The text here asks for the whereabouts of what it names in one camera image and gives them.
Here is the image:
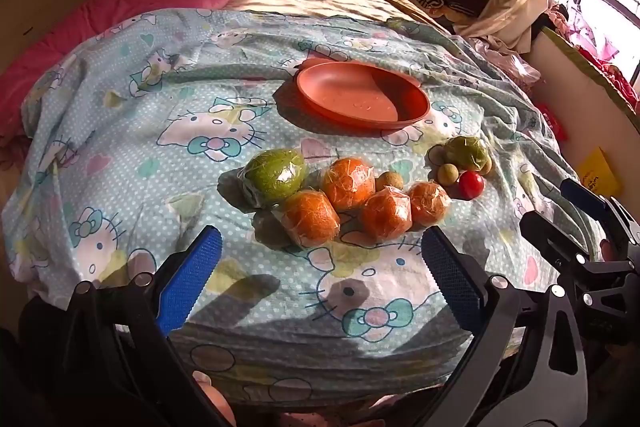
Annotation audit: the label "red cherry tomato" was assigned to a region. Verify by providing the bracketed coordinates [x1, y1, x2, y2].
[459, 171, 485, 200]

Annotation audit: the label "yellow paper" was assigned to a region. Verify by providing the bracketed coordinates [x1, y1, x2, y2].
[577, 147, 623, 198]

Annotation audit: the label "pink quilt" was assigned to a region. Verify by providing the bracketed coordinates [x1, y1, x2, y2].
[0, 0, 261, 138]

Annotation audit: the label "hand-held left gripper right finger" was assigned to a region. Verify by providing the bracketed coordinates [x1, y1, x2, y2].
[415, 226, 588, 427]

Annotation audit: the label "cartoon cat printed blanket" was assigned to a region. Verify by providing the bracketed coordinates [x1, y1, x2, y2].
[0, 7, 606, 413]

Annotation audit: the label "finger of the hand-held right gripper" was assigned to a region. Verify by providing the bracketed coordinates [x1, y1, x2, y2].
[520, 211, 621, 267]
[560, 178, 640, 248]

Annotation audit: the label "large green citrus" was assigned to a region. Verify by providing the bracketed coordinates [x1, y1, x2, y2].
[243, 148, 307, 208]

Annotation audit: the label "orange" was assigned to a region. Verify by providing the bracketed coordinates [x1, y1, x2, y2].
[280, 189, 342, 244]
[407, 182, 452, 228]
[320, 158, 377, 212]
[360, 187, 413, 240]

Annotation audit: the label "small brown round fruit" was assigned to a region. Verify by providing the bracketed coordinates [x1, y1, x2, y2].
[376, 171, 404, 192]

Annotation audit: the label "small green citrus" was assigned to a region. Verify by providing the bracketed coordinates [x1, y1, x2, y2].
[442, 136, 491, 172]

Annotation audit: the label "orange plastic plate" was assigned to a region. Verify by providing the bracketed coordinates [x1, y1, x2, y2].
[294, 61, 431, 131]

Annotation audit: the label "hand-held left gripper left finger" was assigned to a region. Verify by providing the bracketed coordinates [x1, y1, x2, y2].
[20, 225, 236, 427]

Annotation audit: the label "pink clothes on sill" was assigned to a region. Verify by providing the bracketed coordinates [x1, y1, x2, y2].
[547, 2, 640, 108]

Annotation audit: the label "red plastic object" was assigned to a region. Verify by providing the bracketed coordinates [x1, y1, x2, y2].
[542, 104, 568, 140]

